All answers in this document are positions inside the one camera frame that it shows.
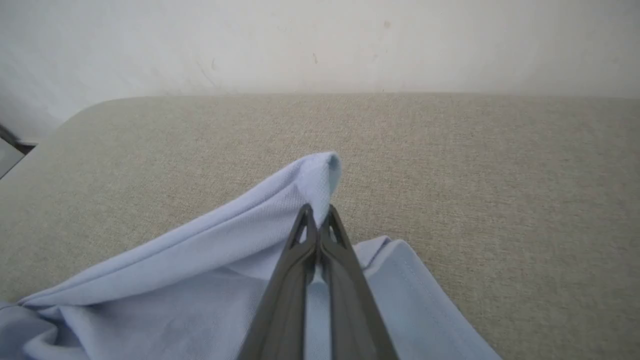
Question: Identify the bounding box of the white panel with dark edge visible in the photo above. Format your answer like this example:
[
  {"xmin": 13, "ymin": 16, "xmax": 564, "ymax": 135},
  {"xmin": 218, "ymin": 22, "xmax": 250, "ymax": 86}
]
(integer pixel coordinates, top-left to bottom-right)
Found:
[{"xmin": 0, "ymin": 122, "xmax": 38, "ymax": 180}]

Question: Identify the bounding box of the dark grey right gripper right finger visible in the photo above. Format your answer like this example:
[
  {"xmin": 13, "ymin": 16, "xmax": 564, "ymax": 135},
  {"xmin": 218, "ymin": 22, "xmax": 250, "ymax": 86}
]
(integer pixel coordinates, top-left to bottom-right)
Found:
[{"xmin": 320, "ymin": 204, "xmax": 400, "ymax": 360}]

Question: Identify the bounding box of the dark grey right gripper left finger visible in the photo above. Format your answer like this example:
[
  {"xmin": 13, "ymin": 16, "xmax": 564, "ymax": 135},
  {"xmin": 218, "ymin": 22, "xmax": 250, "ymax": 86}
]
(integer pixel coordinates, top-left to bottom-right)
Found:
[{"xmin": 237, "ymin": 204, "xmax": 319, "ymax": 360}]

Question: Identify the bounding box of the grey fabric sofa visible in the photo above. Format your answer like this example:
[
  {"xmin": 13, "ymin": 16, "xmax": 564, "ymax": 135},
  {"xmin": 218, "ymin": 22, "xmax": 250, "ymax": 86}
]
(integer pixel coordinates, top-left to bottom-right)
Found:
[{"xmin": 0, "ymin": 93, "xmax": 640, "ymax": 360}]

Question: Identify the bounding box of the light blue white-collared shirt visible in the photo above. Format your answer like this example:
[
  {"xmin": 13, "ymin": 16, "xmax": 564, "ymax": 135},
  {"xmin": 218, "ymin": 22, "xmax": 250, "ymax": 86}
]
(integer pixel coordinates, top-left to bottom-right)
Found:
[{"xmin": 0, "ymin": 151, "xmax": 503, "ymax": 360}]

